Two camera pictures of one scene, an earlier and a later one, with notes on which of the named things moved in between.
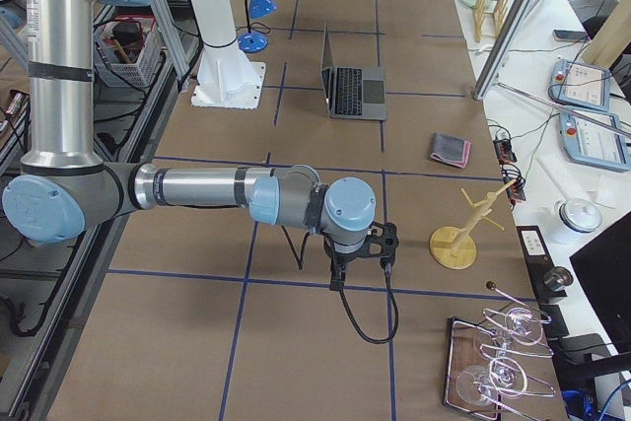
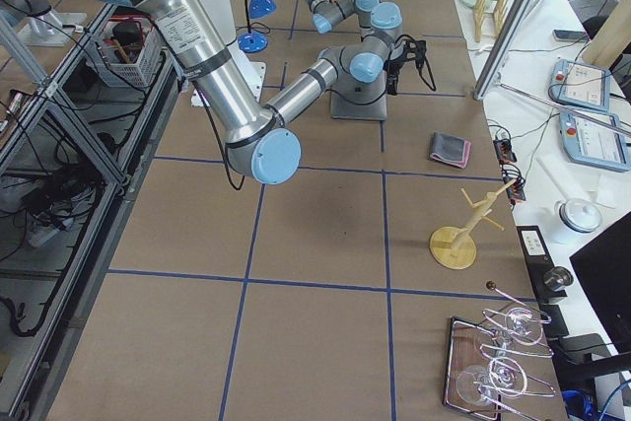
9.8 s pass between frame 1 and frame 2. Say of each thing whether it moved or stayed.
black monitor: stayed
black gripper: moved
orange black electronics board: stayed
